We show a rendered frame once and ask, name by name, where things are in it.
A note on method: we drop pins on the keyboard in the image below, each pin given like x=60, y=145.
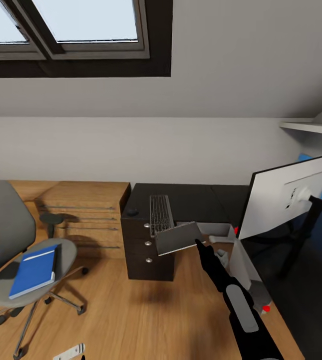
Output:
x=161, y=217

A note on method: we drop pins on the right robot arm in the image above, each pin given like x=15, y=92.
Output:
x=253, y=339

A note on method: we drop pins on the folder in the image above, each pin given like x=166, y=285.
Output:
x=37, y=269

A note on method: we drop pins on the monitor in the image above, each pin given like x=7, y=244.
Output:
x=279, y=194

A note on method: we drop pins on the notebook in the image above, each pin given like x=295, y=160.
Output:
x=179, y=238

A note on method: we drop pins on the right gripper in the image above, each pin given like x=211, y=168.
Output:
x=210, y=263

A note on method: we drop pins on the swivel chair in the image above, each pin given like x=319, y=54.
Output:
x=17, y=233

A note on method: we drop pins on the desktop computer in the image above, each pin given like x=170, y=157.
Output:
x=243, y=269

